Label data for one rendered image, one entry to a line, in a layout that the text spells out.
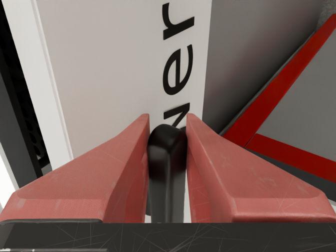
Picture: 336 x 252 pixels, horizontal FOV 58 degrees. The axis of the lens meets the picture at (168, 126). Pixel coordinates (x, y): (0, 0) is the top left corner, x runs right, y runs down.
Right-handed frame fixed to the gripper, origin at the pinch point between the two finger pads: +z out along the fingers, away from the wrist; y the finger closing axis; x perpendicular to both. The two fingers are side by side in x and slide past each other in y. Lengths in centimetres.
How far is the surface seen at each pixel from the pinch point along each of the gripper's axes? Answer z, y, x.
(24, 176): 2.6, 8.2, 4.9
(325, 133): 18.8, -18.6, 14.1
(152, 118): 3.4, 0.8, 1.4
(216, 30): 21.6, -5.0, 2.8
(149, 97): 3.3, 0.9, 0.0
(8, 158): 2.2, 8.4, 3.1
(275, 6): 37.5, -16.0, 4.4
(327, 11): 78, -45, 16
